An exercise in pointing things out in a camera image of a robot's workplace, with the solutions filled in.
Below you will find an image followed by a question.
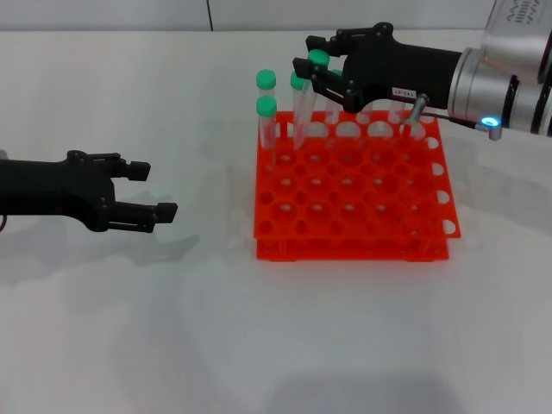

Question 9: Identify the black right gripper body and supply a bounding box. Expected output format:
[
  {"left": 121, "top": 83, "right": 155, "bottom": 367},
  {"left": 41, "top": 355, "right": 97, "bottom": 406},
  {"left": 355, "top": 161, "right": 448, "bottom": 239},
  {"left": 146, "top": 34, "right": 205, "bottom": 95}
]
[{"left": 343, "top": 22, "right": 463, "bottom": 114}]

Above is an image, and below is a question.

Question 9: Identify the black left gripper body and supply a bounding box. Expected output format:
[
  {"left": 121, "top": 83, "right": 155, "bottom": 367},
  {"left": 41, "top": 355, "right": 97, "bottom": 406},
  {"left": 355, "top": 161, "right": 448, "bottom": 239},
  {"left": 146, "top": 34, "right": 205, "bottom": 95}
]
[{"left": 0, "top": 149, "right": 129, "bottom": 234}]

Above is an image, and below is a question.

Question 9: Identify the orange test tube rack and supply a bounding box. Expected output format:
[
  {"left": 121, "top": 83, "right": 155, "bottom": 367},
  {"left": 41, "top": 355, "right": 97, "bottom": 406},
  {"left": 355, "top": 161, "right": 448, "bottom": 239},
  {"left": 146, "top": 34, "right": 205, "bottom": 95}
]
[{"left": 252, "top": 110, "right": 462, "bottom": 263}]

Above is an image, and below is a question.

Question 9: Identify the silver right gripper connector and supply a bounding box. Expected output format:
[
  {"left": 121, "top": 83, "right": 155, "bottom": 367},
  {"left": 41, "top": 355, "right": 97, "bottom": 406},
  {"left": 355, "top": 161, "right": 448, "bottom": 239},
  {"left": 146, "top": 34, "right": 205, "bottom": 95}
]
[{"left": 407, "top": 93, "right": 431, "bottom": 127}]

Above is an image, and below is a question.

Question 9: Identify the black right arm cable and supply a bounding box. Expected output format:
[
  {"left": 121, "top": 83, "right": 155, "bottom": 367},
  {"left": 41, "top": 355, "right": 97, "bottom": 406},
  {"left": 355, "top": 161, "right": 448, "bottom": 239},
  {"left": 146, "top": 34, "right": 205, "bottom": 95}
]
[{"left": 400, "top": 112, "right": 504, "bottom": 141}]

